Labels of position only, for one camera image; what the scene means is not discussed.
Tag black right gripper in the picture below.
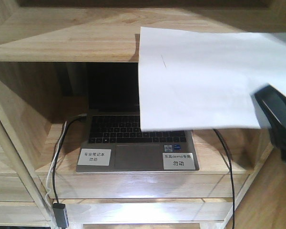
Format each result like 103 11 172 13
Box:
252 85 286 163

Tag white paper sheets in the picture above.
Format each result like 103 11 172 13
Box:
138 27 286 131

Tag white right laptop sticker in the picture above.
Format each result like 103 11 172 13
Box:
163 153 196 170

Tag white laptop sticker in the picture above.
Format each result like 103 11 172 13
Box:
77 148 112 166
163 153 196 170

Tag silver laptop computer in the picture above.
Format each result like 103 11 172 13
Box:
76 62 199 173

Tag white left laptop sticker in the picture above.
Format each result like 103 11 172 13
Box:
77 148 112 166

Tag grey usb hub adapter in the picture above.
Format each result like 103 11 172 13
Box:
52 203 69 229

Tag black laptop cable right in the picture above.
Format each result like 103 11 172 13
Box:
213 128 236 229

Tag black laptop cable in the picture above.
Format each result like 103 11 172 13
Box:
51 114 88 203
213 128 236 229

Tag black laptop cable left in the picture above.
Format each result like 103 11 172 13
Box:
51 114 88 203

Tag white laptop cable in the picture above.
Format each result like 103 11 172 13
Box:
45 121 69 229

